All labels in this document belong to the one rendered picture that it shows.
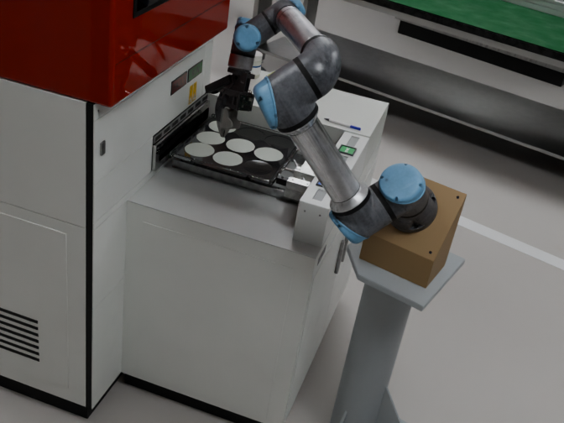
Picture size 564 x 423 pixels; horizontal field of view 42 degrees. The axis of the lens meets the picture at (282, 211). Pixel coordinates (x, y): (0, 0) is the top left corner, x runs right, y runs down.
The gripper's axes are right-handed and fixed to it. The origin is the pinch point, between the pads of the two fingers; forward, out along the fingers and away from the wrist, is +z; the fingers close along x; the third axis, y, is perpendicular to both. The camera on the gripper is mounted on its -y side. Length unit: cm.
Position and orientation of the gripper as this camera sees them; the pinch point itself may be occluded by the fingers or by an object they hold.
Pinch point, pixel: (221, 132)
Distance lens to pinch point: 233.1
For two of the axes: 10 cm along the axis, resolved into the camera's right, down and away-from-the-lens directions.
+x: 6.3, -0.3, 7.7
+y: 7.4, 3.0, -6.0
